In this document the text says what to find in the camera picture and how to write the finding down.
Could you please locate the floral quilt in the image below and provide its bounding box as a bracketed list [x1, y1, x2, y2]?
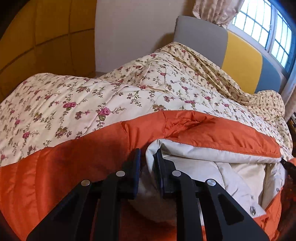
[1, 52, 292, 166]

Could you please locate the small-floral pillow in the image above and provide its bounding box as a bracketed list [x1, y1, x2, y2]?
[156, 42, 293, 156]

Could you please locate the grey yellow blue headboard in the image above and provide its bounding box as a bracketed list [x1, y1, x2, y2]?
[174, 16, 282, 94]

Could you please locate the left floral curtain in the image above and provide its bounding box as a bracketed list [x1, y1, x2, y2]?
[192, 0, 244, 29]

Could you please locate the brown wooden wardrobe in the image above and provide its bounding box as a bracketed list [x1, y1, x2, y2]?
[1, 1, 97, 100]

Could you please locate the barred window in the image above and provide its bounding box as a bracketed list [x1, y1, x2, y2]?
[228, 1, 295, 75]

